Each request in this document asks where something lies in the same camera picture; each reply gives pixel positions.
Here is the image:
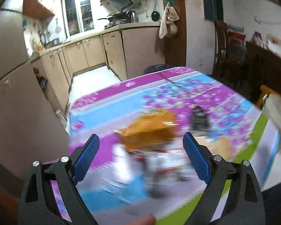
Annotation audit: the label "beige kitchen base cabinets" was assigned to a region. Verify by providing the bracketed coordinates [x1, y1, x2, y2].
[31, 22, 165, 112]

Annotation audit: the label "black wok on stove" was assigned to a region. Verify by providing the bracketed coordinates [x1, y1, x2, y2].
[99, 12, 127, 22]

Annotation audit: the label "dark wooden chair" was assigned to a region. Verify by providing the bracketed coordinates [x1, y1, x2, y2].
[212, 20, 246, 88]

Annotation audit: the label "beige refrigerator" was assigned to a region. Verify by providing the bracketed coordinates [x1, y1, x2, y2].
[0, 0, 68, 179]

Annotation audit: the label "orange plastic wrapper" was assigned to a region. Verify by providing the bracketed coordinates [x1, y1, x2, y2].
[114, 109, 179, 152]

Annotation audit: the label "white plastic bag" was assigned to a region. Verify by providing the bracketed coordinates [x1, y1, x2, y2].
[103, 139, 193, 203]

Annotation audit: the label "dark wooden dining table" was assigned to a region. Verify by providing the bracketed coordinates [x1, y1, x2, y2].
[245, 31, 281, 103]

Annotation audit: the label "blue black garbage bag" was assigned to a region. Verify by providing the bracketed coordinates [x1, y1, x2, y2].
[143, 64, 176, 75]

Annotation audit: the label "floral striped tablecloth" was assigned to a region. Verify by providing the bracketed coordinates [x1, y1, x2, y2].
[50, 67, 280, 225]

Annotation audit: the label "kitchen window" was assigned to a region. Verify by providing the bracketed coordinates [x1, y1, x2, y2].
[62, 0, 94, 38]

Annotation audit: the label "white plastic trash bucket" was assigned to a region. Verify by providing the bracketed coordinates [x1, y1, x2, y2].
[262, 93, 281, 150]

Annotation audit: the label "small black packet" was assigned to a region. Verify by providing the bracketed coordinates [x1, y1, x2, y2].
[190, 106, 210, 137]

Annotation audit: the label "hanging beige cloth bag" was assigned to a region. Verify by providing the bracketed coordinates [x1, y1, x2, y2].
[159, 3, 180, 39]

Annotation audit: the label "person's left hand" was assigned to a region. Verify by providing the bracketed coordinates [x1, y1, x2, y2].
[127, 214, 156, 225]

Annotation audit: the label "small brown cardboard box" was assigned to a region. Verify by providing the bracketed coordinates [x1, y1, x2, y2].
[207, 137, 234, 161]

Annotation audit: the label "wooden wall shelf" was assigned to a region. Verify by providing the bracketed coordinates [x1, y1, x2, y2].
[23, 0, 55, 20]

